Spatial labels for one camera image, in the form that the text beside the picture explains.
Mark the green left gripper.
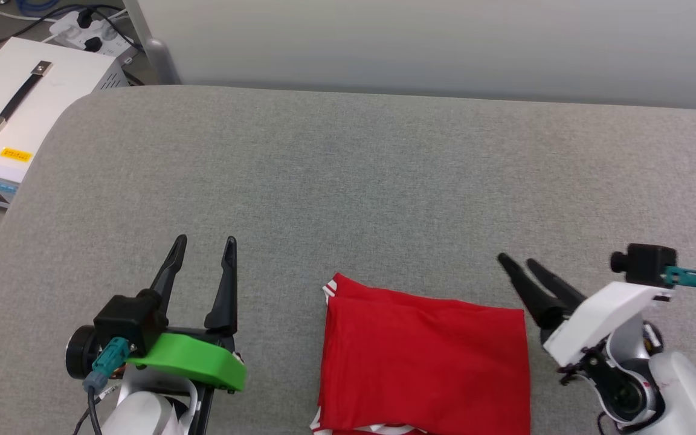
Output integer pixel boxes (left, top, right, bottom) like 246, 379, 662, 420
124, 234, 248, 393

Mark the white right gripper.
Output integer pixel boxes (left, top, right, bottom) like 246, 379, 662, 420
497, 252, 673, 367

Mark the red white t-shirt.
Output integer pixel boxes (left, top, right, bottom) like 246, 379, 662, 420
310, 272, 532, 435

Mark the white equipment box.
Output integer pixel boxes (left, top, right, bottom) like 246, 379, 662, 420
0, 37, 131, 210

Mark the white power strip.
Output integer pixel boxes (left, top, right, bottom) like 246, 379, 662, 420
48, 8, 138, 62

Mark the white partition panel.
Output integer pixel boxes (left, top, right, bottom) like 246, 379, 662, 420
135, 0, 696, 113

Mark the left cable with teal plug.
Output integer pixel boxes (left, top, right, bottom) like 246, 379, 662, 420
82, 337, 131, 435

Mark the grey metal partition post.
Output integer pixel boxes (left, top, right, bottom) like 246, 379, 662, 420
122, 0, 181, 86

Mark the black strap handle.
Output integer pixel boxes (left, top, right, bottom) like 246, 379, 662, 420
0, 60, 54, 137

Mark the black floor cable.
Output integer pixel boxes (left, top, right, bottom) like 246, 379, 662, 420
0, 5, 143, 52

